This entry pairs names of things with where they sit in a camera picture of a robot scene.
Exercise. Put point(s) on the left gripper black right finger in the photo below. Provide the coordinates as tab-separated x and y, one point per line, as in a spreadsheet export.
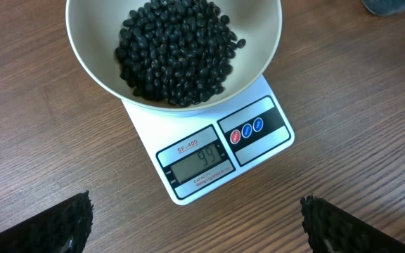
332	230

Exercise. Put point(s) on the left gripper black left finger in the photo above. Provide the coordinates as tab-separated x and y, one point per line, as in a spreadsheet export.
64	227

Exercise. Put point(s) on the white digital kitchen scale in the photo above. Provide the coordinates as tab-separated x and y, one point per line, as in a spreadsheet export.
193	155

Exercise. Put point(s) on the white bowl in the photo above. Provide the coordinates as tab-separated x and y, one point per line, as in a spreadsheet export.
93	28

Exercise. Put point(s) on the black beans in bowl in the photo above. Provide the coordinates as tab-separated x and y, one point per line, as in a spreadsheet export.
177	51

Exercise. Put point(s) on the clear plastic container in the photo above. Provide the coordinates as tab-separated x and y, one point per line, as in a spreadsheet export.
383	8

